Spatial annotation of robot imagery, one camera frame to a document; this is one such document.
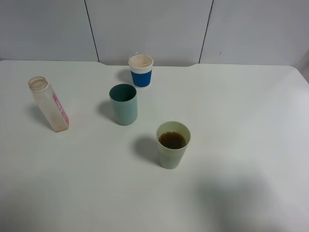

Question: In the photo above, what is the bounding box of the pale green plastic cup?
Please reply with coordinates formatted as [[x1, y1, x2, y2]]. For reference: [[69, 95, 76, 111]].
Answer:
[[156, 121, 191, 169]]

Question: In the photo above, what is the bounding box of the clear bottle with pink label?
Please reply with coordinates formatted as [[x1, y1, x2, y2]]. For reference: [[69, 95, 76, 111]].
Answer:
[[28, 76, 69, 132]]

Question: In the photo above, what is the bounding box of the teal plastic cup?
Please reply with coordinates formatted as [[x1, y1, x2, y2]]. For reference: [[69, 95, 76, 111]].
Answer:
[[109, 84, 138, 125]]

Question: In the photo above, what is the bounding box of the blue sleeved paper cup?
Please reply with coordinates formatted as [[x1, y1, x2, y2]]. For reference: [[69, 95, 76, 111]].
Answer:
[[128, 53, 154, 88]]

